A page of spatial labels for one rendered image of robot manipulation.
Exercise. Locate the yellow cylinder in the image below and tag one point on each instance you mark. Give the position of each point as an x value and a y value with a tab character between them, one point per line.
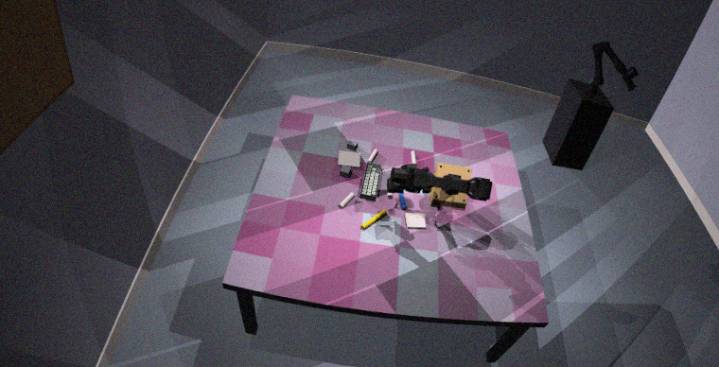
373	219

